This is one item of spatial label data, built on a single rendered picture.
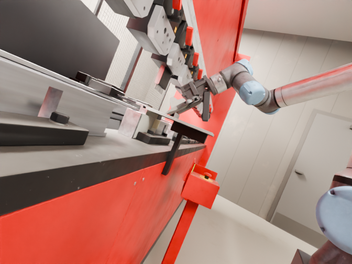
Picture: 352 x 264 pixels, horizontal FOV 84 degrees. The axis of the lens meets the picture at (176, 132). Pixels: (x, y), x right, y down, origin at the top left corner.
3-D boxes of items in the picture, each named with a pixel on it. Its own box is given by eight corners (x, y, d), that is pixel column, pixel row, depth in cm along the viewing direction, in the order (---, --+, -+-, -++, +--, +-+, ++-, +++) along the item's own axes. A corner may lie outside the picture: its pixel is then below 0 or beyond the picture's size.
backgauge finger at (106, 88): (139, 108, 79) (144, 96, 78) (87, 87, 84) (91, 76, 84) (150, 112, 90) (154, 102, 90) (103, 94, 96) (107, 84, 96)
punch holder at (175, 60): (170, 64, 71) (187, 21, 71) (150, 57, 73) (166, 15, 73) (178, 77, 86) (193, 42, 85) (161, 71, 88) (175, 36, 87)
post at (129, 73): (83, 193, 194) (158, 2, 188) (78, 191, 195) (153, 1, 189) (86, 192, 199) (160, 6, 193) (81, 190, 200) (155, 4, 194)
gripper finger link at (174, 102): (160, 103, 79) (180, 94, 79) (166, 116, 78) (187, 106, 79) (160, 101, 76) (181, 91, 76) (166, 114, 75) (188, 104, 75)
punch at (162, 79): (156, 88, 77) (165, 66, 77) (152, 87, 78) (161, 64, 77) (163, 95, 87) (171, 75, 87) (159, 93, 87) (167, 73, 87)
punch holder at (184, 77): (180, 80, 91) (194, 47, 90) (164, 75, 93) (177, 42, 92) (186, 89, 105) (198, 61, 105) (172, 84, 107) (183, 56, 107)
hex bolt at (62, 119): (57, 125, 31) (61, 116, 31) (44, 119, 32) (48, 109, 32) (70, 126, 34) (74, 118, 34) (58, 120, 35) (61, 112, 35)
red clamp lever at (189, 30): (195, 26, 69) (191, 53, 76) (184, 24, 70) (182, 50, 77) (193, 29, 68) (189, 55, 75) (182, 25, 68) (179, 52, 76)
